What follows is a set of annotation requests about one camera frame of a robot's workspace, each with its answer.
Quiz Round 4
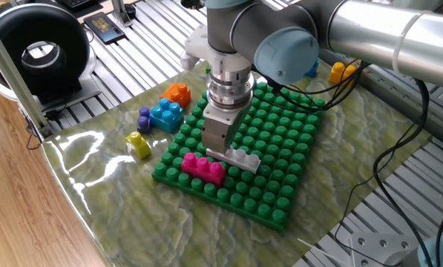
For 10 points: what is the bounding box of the silver Schunk gripper body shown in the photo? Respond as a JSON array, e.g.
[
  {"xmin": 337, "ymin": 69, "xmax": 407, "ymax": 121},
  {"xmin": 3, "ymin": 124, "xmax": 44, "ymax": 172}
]
[{"xmin": 200, "ymin": 102, "xmax": 255, "ymax": 155}]

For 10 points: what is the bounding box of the white four-stud block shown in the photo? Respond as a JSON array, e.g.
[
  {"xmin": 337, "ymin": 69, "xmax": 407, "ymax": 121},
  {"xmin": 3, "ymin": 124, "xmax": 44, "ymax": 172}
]
[{"xmin": 206, "ymin": 145, "xmax": 262, "ymax": 174}]

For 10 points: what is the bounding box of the pink three-stud block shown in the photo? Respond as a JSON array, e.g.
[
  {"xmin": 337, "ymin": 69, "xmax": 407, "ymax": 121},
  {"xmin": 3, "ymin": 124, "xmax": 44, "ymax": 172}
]
[{"xmin": 180, "ymin": 152, "xmax": 226, "ymax": 188}]

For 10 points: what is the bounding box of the light blue four-stud block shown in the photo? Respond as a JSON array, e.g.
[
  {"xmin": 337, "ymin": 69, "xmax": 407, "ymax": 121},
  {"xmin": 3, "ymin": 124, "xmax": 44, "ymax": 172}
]
[{"xmin": 148, "ymin": 97, "xmax": 185, "ymax": 134}]

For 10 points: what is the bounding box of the orange two-stud block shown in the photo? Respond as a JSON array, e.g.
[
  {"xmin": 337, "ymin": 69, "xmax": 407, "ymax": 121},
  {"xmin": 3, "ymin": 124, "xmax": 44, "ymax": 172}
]
[{"xmin": 160, "ymin": 82, "xmax": 192, "ymax": 109}]

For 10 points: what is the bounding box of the large green studded baseplate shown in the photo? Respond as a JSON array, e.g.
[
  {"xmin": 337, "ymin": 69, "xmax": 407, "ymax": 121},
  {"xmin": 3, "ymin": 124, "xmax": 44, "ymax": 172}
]
[{"xmin": 151, "ymin": 80, "xmax": 326, "ymax": 233}]

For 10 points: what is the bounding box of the violet two-stud block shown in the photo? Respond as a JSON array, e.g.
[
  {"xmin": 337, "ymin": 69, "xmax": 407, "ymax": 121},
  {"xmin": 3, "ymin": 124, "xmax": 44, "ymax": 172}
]
[{"xmin": 136, "ymin": 106, "xmax": 152, "ymax": 134}]

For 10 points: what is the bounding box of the yellow-green single-stud block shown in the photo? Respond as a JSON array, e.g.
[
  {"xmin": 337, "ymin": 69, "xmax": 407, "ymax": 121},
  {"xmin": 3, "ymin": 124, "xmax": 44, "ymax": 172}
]
[{"xmin": 125, "ymin": 131, "xmax": 151, "ymax": 160}]

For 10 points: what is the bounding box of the blue two-stud block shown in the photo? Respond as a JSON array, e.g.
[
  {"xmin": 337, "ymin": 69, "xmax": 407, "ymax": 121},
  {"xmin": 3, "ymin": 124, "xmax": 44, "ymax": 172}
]
[{"xmin": 304, "ymin": 59, "xmax": 320, "ymax": 79}]

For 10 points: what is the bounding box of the green marble patterned mat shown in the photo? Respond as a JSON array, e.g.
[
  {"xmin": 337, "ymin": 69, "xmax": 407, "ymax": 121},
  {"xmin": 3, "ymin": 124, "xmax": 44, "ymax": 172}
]
[{"xmin": 41, "ymin": 51, "xmax": 433, "ymax": 267}]

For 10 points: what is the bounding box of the yellow two-stud block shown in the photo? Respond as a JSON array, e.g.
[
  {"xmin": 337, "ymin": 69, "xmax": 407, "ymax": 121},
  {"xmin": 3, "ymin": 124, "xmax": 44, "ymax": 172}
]
[{"xmin": 328, "ymin": 62, "xmax": 358, "ymax": 86}]

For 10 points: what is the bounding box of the black small card device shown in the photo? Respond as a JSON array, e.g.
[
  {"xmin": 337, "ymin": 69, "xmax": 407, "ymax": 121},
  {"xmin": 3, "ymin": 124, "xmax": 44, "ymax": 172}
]
[{"xmin": 82, "ymin": 11, "xmax": 126, "ymax": 45}]

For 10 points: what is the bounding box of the black keyboard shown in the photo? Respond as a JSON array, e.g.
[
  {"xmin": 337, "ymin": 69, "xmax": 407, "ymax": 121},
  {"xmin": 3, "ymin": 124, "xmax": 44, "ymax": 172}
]
[{"xmin": 60, "ymin": 0, "xmax": 103, "ymax": 12}]

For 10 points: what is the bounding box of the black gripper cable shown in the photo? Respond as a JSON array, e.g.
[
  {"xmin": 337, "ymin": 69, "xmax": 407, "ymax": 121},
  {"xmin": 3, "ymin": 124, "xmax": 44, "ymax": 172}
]
[{"xmin": 252, "ymin": 59, "xmax": 370, "ymax": 112}]

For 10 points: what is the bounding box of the white cable tie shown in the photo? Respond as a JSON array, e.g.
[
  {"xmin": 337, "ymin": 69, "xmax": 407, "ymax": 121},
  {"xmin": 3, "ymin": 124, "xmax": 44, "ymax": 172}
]
[{"xmin": 297, "ymin": 237, "xmax": 350, "ymax": 267}]

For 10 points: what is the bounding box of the thin black cable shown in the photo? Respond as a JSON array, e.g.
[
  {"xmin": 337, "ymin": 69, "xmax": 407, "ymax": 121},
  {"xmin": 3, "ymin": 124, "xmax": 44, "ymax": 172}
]
[{"xmin": 333, "ymin": 122, "xmax": 417, "ymax": 267}]

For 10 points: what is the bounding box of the silver metal bracket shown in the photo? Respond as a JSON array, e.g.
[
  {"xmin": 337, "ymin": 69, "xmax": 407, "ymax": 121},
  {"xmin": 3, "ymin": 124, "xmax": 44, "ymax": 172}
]
[{"xmin": 109, "ymin": 0, "xmax": 133, "ymax": 27}]

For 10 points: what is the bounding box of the thick black cable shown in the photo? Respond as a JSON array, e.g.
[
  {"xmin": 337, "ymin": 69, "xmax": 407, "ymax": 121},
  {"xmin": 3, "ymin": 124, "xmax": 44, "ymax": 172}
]
[{"xmin": 372, "ymin": 79, "xmax": 433, "ymax": 267}]

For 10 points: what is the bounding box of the black ring shaped device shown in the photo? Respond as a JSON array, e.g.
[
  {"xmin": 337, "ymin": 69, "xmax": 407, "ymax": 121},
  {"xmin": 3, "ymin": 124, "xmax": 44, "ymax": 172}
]
[{"xmin": 0, "ymin": 2, "xmax": 98, "ymax": 105}]

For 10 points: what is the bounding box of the aluminium profile rail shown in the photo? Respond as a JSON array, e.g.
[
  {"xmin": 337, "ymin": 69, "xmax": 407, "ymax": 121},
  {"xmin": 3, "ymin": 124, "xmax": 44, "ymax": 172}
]
[{"xmin": 319, "ymin": 47, "xmax": 443, "ymax": 153}]

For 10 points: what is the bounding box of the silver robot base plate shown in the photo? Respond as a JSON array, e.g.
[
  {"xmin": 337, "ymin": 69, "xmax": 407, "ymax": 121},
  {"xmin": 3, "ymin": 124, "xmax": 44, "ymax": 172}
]
[{"xmin": 350, "ymin": 231, "xmax": 421, "ymax": 267}]

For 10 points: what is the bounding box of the aluminium frame post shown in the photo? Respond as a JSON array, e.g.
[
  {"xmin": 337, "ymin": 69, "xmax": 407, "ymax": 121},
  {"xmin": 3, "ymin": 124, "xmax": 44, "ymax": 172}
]
[{"xmin": 0, "ymin": 10, "xmax": 53, "ymax": 139}]

